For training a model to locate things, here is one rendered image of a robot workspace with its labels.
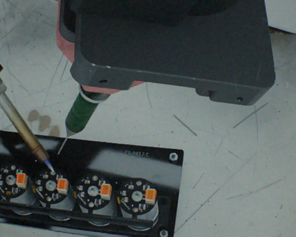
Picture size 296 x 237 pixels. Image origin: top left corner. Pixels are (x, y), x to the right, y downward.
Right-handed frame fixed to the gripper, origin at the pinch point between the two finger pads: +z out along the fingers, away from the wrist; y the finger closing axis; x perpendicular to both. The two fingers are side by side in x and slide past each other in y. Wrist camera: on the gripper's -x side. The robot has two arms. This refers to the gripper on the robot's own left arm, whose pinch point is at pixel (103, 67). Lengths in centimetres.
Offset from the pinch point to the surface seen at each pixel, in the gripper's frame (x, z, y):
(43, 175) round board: 0.2, 15.8, -0.5
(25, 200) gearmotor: -0.7, 17.6, 0.8
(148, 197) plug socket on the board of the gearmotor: 6.3, 12.7, 1.4
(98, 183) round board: 3.6, 14.5, 0.2
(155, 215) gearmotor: 7.8, 15.8, 1.6
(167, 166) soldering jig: 9.4, 17.7, -2.7
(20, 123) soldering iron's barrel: -1.7, 14.3, -3.3
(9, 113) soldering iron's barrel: -2.5, 14.2, -3.9
